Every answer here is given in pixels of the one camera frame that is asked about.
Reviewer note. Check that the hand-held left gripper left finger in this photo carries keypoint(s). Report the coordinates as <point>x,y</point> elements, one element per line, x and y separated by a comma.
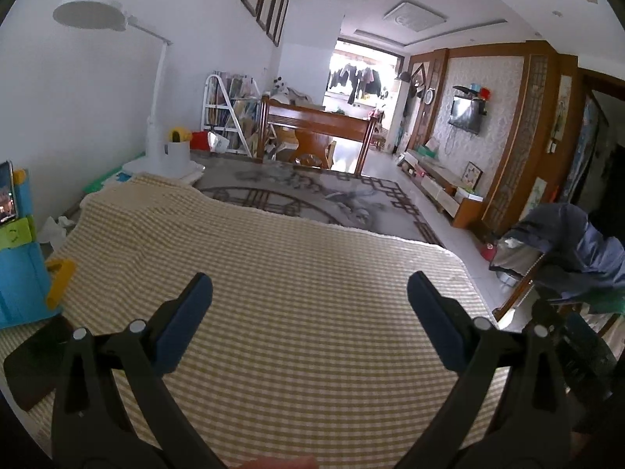
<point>188,317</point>

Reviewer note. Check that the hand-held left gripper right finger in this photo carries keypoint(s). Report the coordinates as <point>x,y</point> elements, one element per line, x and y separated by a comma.
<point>434,320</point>

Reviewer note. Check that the person's left hand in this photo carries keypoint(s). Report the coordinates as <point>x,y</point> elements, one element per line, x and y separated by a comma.
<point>281,463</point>

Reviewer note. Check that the metal bowl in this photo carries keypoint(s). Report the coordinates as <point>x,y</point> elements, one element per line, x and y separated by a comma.
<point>508,278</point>

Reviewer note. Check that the small red pot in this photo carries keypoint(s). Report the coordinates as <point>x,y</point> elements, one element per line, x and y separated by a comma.
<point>488,251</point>

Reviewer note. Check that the wooden chair with jacket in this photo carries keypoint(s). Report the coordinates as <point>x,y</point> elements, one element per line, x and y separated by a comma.
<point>517,293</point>

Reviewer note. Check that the yellow checked tablecloth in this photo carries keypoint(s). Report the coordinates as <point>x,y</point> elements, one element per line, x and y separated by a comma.
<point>268,254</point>

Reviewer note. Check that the blue grey jacket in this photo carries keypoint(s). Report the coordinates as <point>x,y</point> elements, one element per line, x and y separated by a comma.
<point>561,249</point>

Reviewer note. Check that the wooden television cabinet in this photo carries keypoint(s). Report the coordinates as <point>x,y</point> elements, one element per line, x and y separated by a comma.
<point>449,190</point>

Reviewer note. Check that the small framed picture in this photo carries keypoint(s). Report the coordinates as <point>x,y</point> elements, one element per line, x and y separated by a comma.
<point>472,175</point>

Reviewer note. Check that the teal board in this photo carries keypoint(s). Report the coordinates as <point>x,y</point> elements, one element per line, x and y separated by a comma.
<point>105,180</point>

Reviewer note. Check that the white tissue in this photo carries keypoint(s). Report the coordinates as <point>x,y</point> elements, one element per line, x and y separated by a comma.
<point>53,229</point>

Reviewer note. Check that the white cup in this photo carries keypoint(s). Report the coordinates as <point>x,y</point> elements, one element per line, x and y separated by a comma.
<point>177,156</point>

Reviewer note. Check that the blue toy stand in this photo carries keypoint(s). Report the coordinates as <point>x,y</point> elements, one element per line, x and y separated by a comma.
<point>22,283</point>

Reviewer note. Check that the red container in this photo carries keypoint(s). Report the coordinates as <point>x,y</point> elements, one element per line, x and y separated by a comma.
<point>199,140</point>

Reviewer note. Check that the silver packet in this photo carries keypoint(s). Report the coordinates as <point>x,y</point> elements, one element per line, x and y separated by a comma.
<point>218,142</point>

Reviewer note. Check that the white desk lamp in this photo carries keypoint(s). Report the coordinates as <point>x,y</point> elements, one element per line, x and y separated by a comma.
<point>156,141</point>

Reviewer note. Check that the yellow toy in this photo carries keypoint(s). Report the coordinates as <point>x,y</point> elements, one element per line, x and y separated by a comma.
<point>179,134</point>

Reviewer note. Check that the white metal rack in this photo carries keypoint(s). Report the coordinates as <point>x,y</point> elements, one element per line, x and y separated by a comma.
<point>229,112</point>

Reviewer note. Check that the lit smartphone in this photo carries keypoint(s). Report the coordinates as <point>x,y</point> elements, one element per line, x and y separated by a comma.
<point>7,193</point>

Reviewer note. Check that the hanging clothes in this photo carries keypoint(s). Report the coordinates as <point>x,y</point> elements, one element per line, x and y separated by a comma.
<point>356,80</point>

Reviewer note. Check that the square ceiling light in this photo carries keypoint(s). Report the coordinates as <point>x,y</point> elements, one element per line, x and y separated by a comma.
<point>415,17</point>

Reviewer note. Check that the wall television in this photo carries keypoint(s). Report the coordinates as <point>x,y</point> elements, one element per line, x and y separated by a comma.
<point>466,115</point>

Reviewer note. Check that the round wall clock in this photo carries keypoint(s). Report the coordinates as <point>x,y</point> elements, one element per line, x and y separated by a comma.
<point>429,95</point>

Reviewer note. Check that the wall shelf with items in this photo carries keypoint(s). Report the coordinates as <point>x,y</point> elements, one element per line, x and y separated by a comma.
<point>473,92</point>

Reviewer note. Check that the hanging wall scroll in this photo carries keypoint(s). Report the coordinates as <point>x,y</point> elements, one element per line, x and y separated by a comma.
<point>560,112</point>

